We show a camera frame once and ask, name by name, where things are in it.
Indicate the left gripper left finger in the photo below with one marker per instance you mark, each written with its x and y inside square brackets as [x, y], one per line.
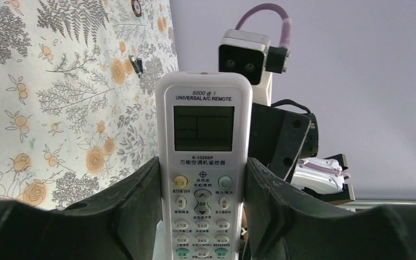
[119, 222]

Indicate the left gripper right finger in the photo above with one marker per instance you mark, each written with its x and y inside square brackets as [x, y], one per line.
[286, 223]

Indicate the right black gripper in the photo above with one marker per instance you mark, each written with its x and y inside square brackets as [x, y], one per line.
[281, 134]

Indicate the white AC remote control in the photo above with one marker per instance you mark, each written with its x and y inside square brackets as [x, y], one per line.
[203, 122]

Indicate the small black battery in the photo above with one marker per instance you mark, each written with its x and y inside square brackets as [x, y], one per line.
[137, 65]

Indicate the floral patterned table mat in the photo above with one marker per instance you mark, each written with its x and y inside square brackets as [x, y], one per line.
[75, 118]

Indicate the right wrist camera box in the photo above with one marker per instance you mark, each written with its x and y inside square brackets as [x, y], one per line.
[250, 54]

